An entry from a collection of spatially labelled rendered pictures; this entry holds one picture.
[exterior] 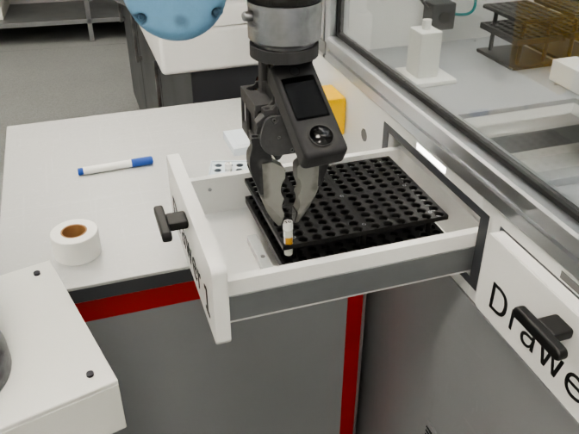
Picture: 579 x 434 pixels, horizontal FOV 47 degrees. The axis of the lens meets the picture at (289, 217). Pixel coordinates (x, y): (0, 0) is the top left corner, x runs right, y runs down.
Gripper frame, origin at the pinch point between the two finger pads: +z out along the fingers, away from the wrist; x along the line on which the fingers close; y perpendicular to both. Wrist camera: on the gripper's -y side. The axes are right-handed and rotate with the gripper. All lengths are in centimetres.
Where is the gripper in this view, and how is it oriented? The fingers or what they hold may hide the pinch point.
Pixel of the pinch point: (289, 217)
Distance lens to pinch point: 77.0
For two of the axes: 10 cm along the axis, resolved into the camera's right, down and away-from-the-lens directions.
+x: -9.5, 1.6, -2.7
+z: 0.0, 8.5, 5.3
